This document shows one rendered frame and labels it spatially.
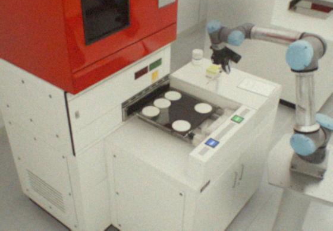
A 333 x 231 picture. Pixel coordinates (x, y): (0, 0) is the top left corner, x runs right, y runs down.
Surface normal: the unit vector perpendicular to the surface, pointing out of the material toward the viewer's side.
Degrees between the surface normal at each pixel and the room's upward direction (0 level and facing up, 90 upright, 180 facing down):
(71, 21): 90
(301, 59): 80
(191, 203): 90
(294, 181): 0
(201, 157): 0
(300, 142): 95
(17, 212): 0
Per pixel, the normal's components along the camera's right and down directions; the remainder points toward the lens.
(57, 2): -0.61, 0.44
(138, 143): 0.02, -0.82
